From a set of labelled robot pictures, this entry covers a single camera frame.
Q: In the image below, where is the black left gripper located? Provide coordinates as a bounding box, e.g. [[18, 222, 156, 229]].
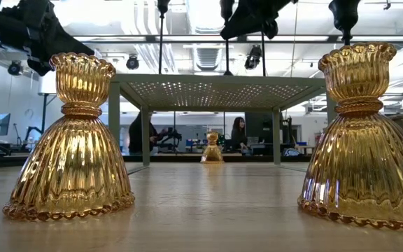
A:
[[0, 0, 96, 77]]

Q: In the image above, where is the black metal candlestick holder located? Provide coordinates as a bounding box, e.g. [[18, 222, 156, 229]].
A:
[[220, 0, 236, 77], [328, 0, 362, 47], [156, 0, 171, 75], [260, 29, 267, 77]]

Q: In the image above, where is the amber glass candle holder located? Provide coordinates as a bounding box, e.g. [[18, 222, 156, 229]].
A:
[[1, 51, 136, 222], [200, 130, 225, 165], [297, 41, 403, 232]]

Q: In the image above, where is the black ceiling spotlight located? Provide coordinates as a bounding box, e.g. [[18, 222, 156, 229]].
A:
[[125, 54, 141, 71], [243, 44, 264, 71], [7, 59, 23, 77]]

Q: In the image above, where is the pale green perforated metal shelf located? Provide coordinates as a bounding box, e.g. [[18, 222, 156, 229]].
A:
[[106, 73, 339, 167]]

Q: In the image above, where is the person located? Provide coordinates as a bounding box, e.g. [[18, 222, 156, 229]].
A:
[[128, 111, 167, 157], [229, 116, 250, 151]]

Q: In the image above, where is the grey bag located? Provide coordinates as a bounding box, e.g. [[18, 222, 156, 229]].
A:
[[281, 147, 302, 158]]

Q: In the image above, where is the dark vertical post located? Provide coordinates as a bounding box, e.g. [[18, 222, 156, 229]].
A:
[[37, 92, 56, 136]]

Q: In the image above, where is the dark wall screen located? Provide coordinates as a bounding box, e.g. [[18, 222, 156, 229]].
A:
[[245, 111, 274, 138]]

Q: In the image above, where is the black overhead frame beam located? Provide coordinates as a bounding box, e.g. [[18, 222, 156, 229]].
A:
[[73, 34, 403, 44]]

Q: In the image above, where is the black aluminium table frame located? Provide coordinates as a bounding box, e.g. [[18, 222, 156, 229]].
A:
[[0, 153, 311, 169]]

